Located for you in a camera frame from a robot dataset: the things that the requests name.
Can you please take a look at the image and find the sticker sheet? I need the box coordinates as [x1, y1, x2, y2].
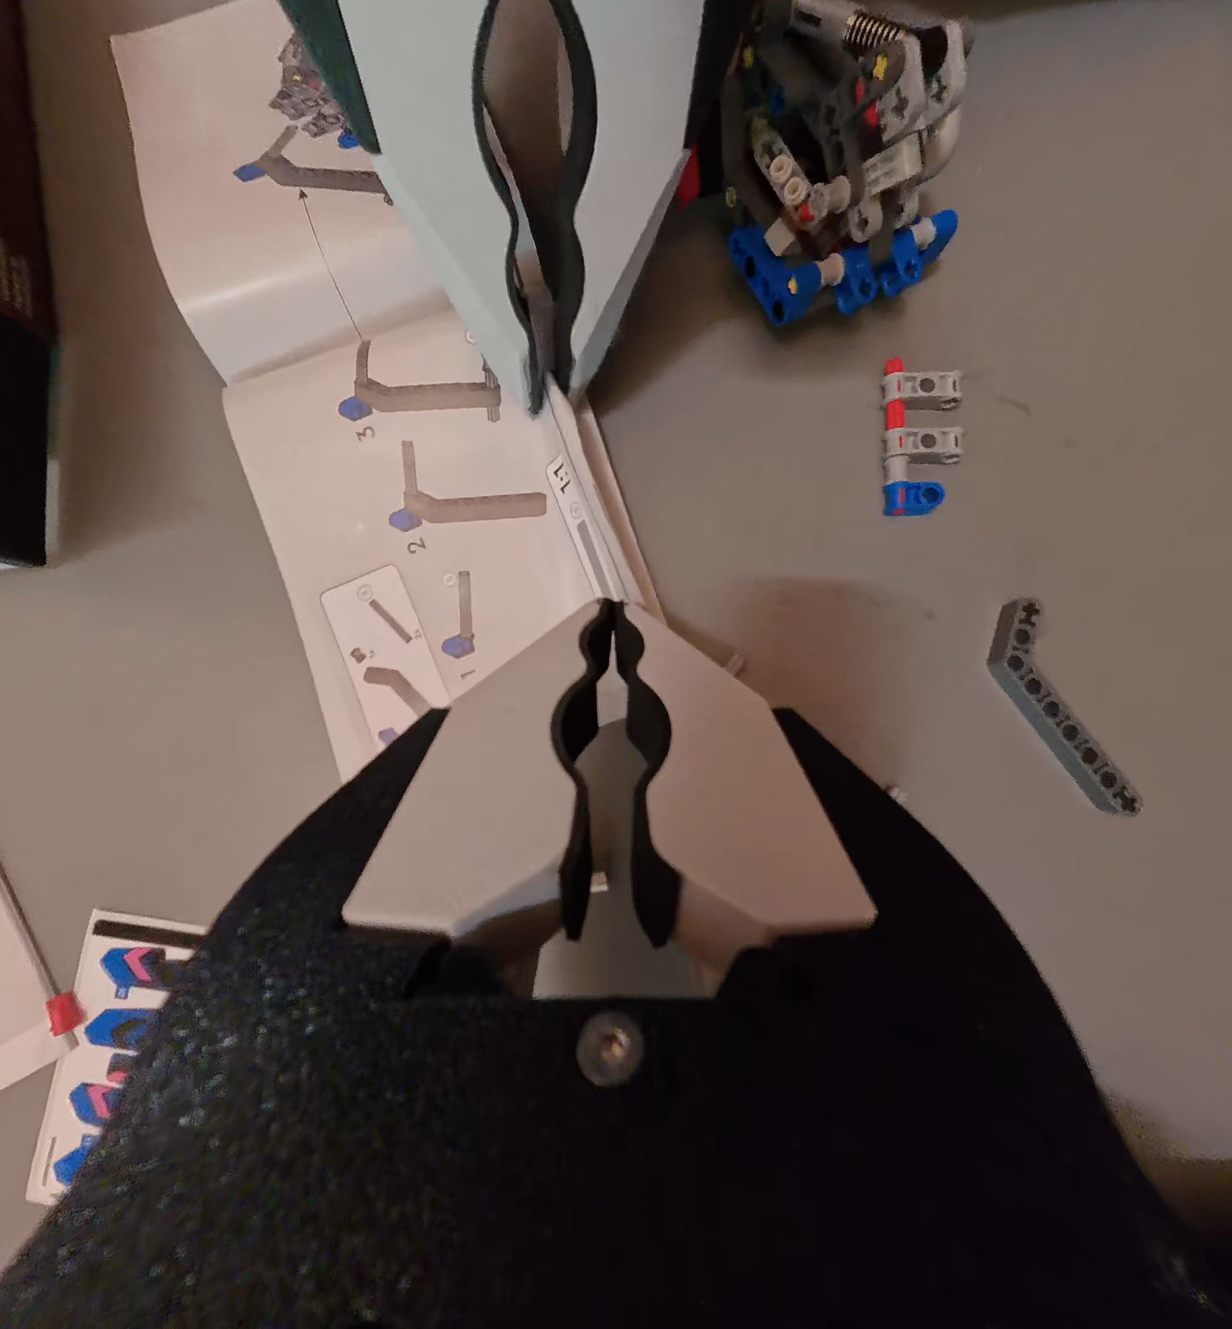
[25, 909, 212, 1203]

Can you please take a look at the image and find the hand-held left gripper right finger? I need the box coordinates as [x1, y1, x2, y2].
[614, 602, 880, 951]

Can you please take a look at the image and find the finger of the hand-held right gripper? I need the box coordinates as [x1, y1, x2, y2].
[550, 0, 707, 396]
[339, 0, 546, 417]

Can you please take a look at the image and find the dark grey angled lego beam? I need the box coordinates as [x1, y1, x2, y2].
[987, 600, 1144, 817]

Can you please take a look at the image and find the red axle with grey connectors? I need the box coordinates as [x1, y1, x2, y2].
[880, 359, 968, 520]

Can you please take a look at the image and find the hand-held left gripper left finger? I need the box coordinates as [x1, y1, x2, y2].
[343, 600, 618, 942]

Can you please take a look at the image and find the lego chassis assembly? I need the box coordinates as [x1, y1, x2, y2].
[681, 0, 976, 328]

